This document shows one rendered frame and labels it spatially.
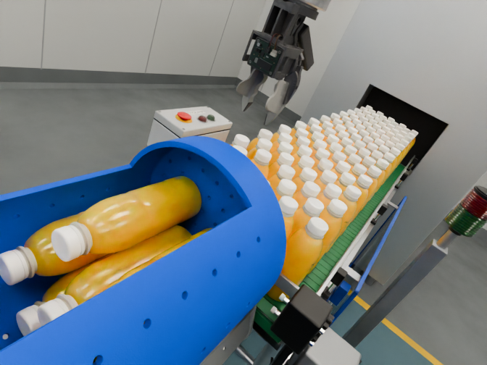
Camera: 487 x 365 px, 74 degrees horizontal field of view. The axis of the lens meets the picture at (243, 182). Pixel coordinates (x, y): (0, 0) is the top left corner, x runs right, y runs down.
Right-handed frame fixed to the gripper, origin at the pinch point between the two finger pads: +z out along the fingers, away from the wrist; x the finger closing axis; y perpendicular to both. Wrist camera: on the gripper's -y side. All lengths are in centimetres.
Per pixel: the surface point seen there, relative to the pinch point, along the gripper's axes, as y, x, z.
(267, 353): -24, 29, 80
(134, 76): -202, -260, 112
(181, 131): 1.6, -15.5, 13.4
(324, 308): 6.9, 31.6, 22.7
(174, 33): -246, -260, 59
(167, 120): 1.6, -20.5, 13.3
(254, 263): 28.2, 21.0, 6.2
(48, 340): 50, 17, 2
